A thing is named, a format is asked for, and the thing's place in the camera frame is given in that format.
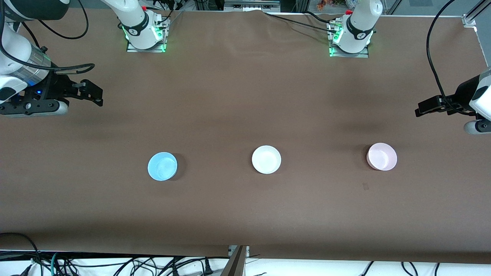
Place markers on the black power plug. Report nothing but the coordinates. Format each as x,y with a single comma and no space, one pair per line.
208,267

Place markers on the pink bowl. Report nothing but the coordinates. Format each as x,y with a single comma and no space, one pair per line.
382,156

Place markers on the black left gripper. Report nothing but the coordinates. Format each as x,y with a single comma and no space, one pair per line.
462,94

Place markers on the orange object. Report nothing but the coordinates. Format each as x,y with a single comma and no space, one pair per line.
324,4

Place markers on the white bowl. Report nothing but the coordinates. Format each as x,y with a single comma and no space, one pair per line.
266,159

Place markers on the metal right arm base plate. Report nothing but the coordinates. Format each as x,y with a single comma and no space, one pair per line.
132,49

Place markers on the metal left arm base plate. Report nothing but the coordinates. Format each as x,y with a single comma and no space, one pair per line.
360,55

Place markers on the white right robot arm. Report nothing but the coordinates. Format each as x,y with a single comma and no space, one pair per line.
136,23

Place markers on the grey electronics box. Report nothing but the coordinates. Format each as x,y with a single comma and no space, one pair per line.
251,4

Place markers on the brown table cover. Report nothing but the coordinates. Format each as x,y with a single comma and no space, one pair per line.
230,96

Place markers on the aluminium frame post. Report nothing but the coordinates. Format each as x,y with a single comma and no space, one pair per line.
238,264

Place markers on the aluminium corner profile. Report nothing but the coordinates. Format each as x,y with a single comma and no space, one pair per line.
470,20

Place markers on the blue bowl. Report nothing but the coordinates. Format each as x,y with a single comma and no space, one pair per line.
162,166

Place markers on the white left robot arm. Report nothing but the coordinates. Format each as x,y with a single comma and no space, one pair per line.
360,23

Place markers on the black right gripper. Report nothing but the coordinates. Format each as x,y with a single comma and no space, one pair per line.
57,86

